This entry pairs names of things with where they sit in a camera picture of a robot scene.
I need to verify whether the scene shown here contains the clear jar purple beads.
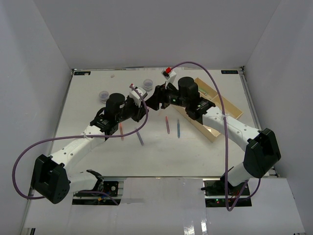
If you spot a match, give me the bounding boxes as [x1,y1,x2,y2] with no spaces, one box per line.
[142,79,153,92]

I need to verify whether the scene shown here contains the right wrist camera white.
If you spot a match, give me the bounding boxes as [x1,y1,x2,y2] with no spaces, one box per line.
[161,67,177,89]

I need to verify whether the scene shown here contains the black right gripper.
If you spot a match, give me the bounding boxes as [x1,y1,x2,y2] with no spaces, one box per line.
[145,81,189,111]

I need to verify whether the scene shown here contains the cream wooden divided tray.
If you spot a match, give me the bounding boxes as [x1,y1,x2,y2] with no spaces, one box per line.
[172,77,244,143]

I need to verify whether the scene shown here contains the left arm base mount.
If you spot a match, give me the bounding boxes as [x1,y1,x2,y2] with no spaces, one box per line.
[70,176,126,206]

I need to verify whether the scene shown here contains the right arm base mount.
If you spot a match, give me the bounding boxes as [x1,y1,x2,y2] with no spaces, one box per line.
[201,177,252,208]

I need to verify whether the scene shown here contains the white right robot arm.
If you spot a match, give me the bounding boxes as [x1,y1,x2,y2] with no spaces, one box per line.
[146,77,281,195]

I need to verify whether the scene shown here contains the clear jar blue beads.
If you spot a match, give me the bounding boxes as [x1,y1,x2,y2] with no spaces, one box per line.
[98,91,110,103]

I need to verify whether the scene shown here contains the green chunky highlighter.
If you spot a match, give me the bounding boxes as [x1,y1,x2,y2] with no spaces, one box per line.
[198,87,208,96]

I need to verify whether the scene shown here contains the pink slim red-tip pen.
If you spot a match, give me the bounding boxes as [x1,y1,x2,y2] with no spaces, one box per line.
[165,116,170,134]

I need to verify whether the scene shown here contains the purple slim capped pen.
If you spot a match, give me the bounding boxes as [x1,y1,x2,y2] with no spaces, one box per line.
[134,128,144,146]

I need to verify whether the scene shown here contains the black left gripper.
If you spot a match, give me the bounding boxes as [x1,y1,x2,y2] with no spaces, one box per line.
[116,95,149,123]

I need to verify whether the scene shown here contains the blue slim capped pen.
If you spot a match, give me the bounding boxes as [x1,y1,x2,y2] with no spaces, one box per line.
[177,118,180,139]

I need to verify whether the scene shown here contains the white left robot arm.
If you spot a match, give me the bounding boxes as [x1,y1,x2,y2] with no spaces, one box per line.
[31,88,148,204]

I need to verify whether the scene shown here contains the beige slim orange-tip pen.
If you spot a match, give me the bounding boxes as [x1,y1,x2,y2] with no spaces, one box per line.
[119,123,124,141]

